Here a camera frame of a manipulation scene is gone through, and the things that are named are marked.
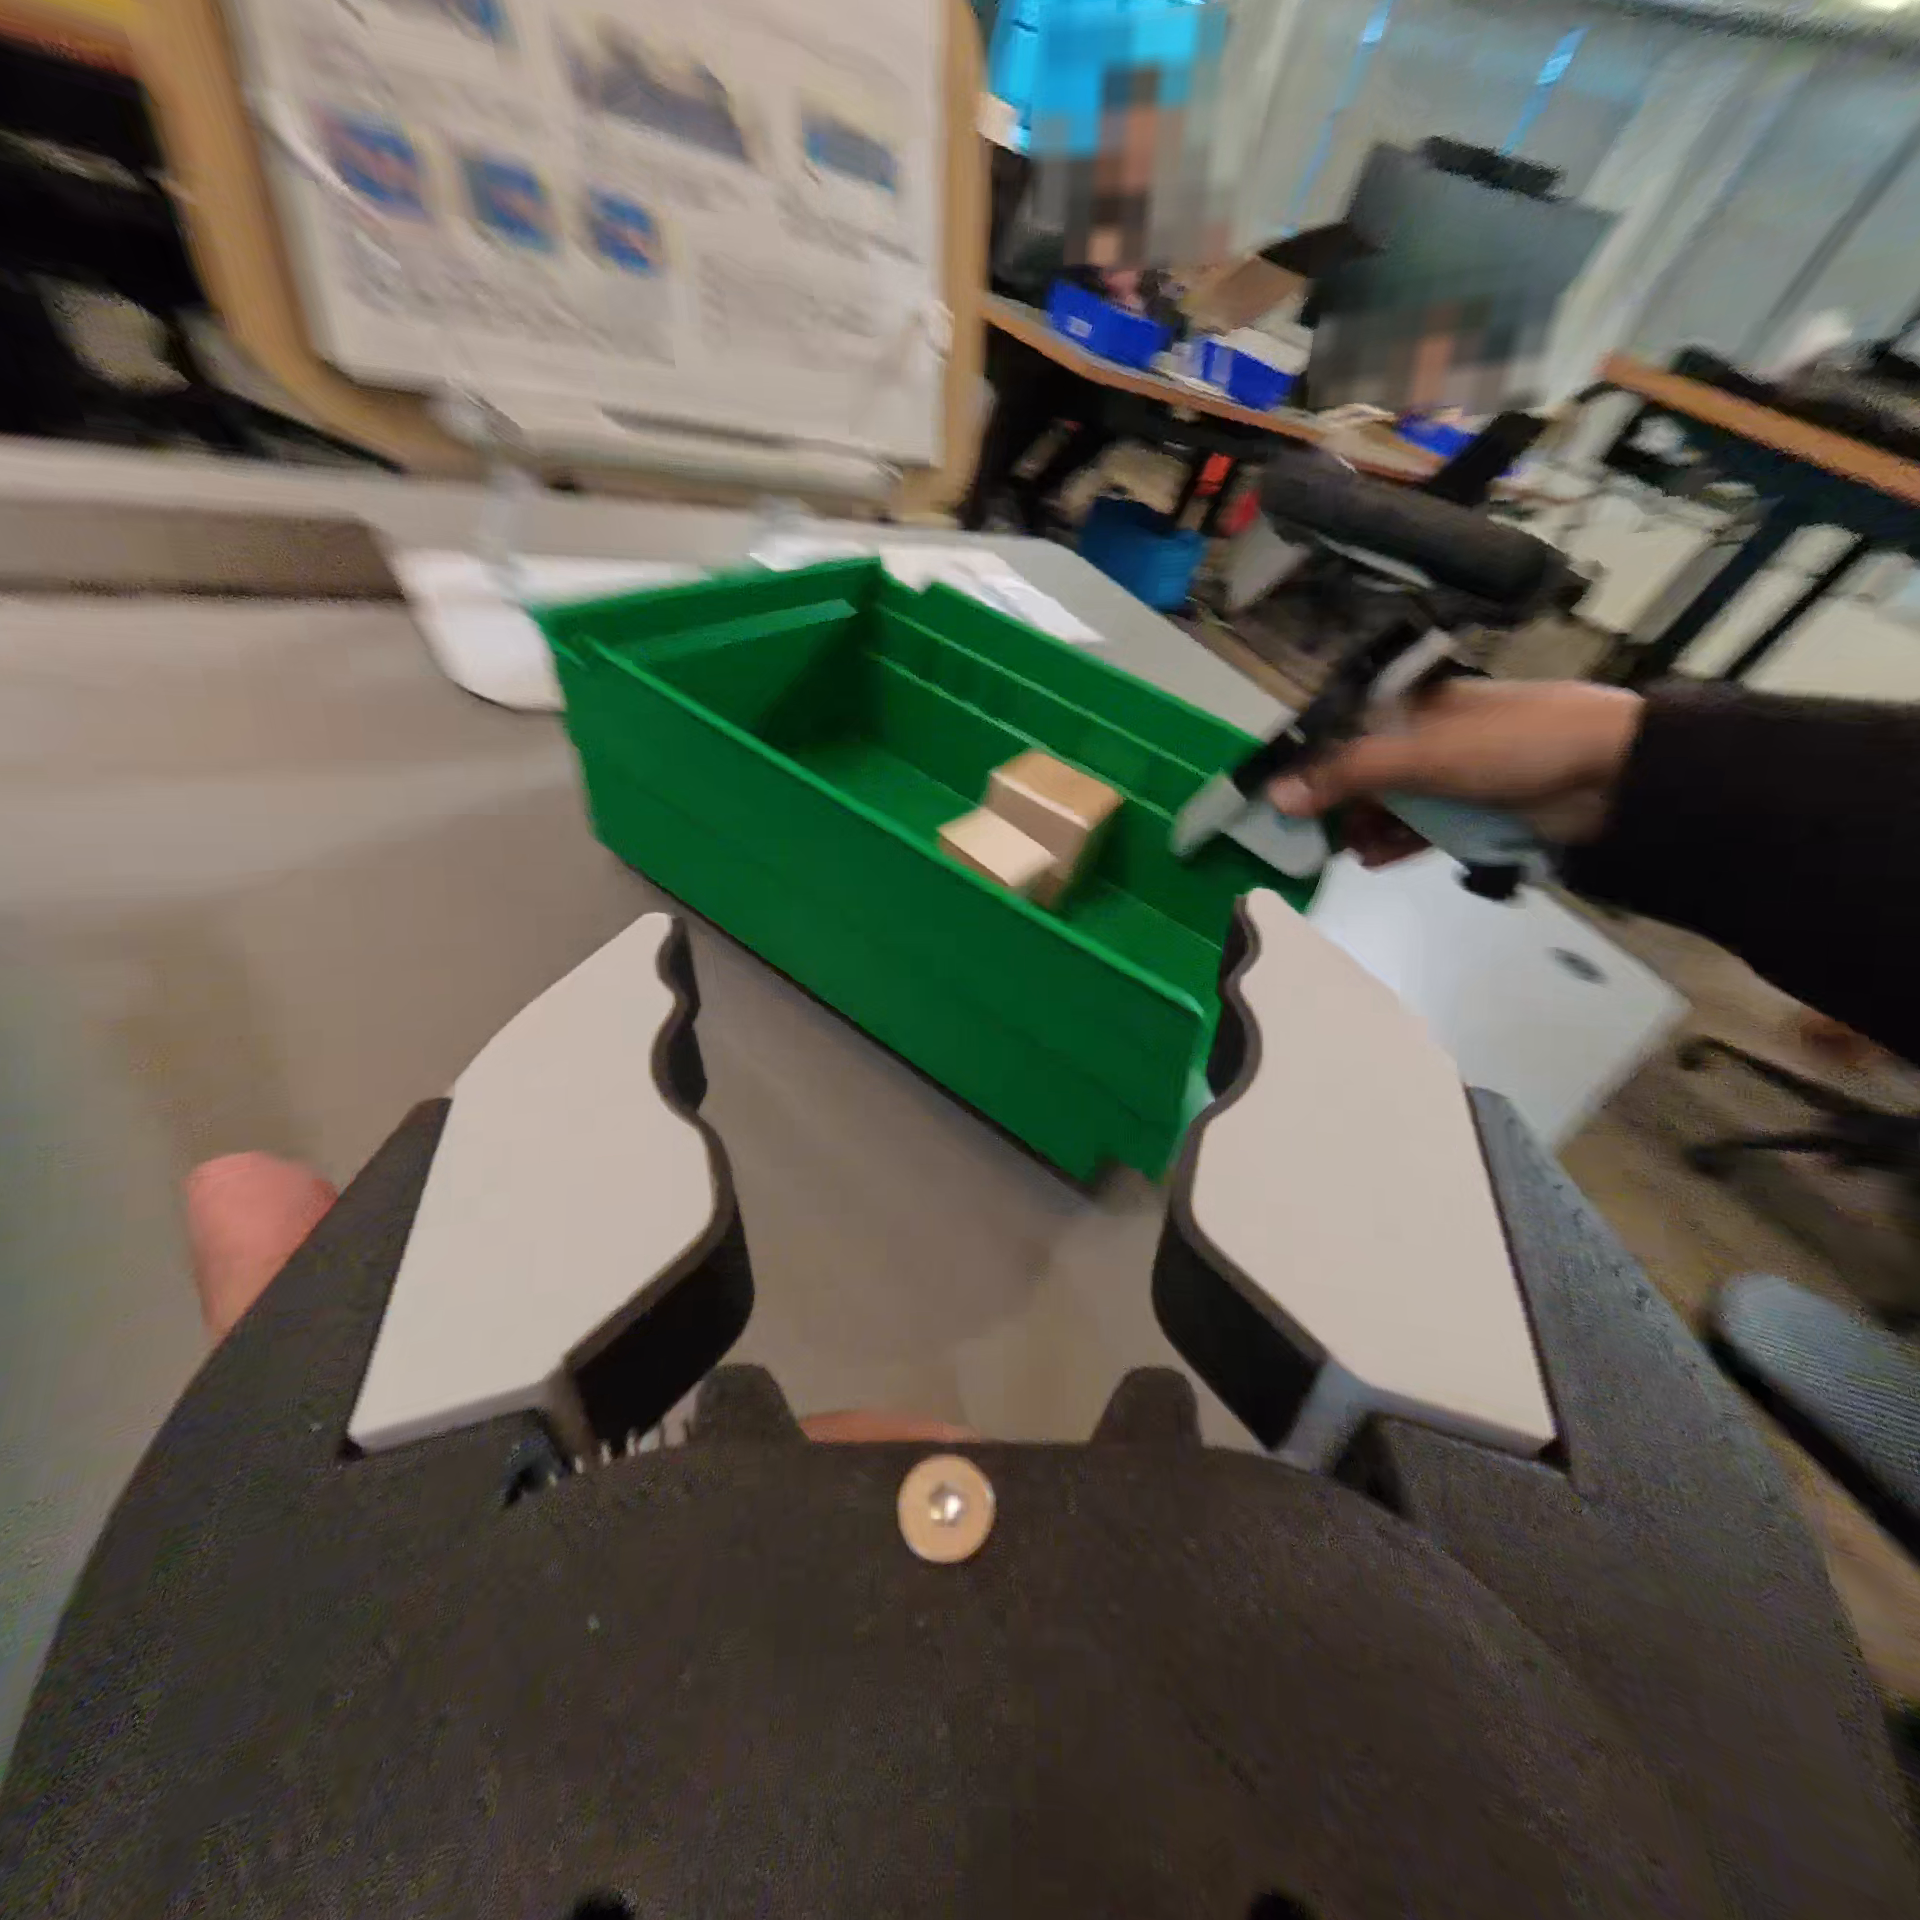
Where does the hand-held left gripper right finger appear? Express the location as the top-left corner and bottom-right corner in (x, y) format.
(1148, 888), (1563, 1474)

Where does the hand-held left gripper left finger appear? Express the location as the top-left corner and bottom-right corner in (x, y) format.
(349, 910), (756, 1474)

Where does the large wooden block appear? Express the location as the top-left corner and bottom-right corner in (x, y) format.
(990, 752), (1127, 888)

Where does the medium wooden block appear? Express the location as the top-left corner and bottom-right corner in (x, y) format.
(938, 812), (1077, 910)

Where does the green plastic bin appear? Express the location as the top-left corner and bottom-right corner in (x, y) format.
(531, 560), (1326, 1193)

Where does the person's right forearm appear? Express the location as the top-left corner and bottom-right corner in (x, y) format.
(1563, 679), (1920, 1061)

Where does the person's right hand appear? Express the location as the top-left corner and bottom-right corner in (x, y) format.
(1273, 684), (1649, 868)

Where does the person's left hand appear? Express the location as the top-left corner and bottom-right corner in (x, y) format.
(182, 1152), (342, 1341)

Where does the blue tote bag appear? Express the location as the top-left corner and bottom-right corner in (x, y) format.
(1077, 491), (1211, 613)

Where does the cluttered wooden background table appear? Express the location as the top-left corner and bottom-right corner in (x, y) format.
(977, 289), (1449, 526)

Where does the laminated paper sheet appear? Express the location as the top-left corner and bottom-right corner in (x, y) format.
(747, 526), (1112, 649)

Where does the stack of blue bins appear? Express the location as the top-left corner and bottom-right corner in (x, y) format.
(1043, 275), (1300, 411)

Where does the grey mesh office chair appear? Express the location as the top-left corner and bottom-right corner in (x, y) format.
(1710, 1273), (1920, 1520)

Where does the white tablet stand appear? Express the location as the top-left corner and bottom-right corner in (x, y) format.
(385, 380), (577, 707)

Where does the illustrated instruction sheet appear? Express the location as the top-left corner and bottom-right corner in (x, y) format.
(223, 0), (959, 472)

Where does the instruction sheet on stand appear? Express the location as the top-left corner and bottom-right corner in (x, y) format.
(134, 0), (991, 518)

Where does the wooden table with black frame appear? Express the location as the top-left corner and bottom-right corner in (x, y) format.
(1591, 351), (1920, 684)

